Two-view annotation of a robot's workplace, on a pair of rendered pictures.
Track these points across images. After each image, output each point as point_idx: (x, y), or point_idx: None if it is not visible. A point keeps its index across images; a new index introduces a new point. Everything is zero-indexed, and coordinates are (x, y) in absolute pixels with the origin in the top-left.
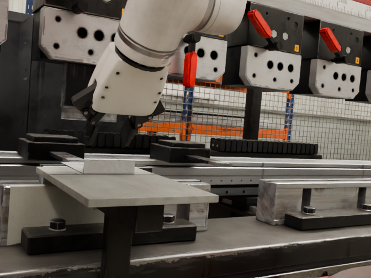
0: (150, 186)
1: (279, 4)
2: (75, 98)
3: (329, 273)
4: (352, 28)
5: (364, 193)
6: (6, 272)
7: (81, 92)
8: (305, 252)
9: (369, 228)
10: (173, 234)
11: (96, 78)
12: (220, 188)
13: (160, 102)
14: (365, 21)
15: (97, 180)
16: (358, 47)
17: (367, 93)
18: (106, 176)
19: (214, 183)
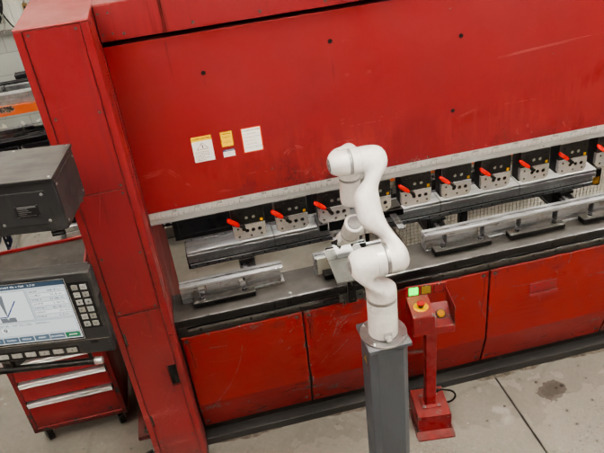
0: None
1: (415, 172)
2: (332, 243)
3: (445, 274)
4: (463, 164)
5: (484, 228)
6: (320, 289)
7: (333, 241)
8: (430, 270)
9: (475, 251)
10: None
11: (337, 239)
12: (414, 218)
13: (359, 237)
14: (472, 157)
15: (341, 265)
16: (467, 171)
17: (479, 186)
18: (345, 259)
19: (410, 217)
